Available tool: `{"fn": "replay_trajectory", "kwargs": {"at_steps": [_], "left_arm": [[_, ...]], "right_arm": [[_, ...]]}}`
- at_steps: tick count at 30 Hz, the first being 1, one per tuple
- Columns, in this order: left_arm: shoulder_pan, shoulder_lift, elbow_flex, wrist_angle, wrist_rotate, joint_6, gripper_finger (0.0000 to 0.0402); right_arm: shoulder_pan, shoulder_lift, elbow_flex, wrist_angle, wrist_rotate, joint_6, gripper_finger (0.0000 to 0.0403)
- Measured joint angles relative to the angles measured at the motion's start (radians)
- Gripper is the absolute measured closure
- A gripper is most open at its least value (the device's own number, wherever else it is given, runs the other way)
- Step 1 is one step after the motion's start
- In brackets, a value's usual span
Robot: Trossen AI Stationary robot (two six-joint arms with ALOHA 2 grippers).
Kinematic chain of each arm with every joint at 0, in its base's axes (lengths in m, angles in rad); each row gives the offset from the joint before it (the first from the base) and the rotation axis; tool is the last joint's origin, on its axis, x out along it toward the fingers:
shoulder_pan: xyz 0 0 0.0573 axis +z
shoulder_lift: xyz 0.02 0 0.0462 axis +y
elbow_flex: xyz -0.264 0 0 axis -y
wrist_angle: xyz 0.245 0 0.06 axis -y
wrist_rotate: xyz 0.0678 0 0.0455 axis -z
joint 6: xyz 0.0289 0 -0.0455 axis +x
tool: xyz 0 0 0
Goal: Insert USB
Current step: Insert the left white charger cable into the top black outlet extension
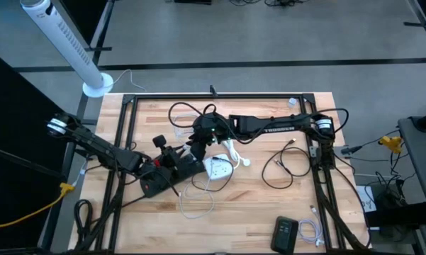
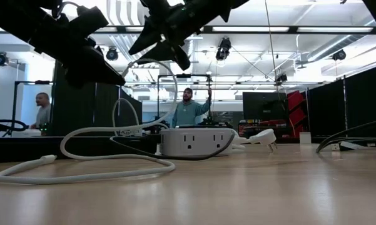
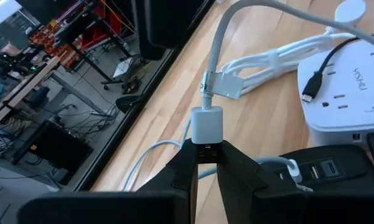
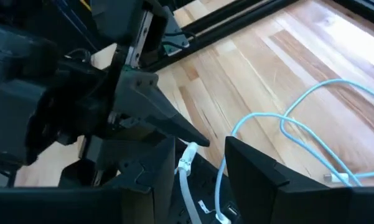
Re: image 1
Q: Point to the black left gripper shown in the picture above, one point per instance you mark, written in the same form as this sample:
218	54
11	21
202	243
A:
168	159

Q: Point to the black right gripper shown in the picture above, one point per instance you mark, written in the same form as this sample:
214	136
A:
212	125

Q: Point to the long black power strip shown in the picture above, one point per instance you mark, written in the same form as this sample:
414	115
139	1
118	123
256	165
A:
152	186

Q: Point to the black charging block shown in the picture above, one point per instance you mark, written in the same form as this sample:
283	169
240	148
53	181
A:
285	235

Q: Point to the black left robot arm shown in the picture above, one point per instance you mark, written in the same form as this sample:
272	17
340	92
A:
102	148

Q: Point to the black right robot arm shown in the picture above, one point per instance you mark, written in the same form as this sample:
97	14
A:
269	124

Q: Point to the flat black floor object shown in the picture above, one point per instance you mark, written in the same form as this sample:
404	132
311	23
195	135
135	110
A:
193	1

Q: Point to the white tower fan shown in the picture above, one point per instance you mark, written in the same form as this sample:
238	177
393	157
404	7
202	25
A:
74	53

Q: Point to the black partition panel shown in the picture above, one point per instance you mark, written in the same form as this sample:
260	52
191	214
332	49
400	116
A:
81	17
14	124

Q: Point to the white paper sheet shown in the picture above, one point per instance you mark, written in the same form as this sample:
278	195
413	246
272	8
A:
366	203

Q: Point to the yellow clamp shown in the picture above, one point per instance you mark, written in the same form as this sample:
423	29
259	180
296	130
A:
390	142

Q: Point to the black equipment box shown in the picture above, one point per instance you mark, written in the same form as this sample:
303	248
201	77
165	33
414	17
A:
393	214

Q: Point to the black side table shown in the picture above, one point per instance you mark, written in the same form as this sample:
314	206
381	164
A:
421	159

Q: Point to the black partition stand foot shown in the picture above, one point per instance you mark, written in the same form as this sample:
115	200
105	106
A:
420	24

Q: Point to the small black frame clamp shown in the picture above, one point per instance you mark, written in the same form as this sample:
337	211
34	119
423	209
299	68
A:
213	91

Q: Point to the grey metal bracket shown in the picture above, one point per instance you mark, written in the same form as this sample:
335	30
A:
312	151

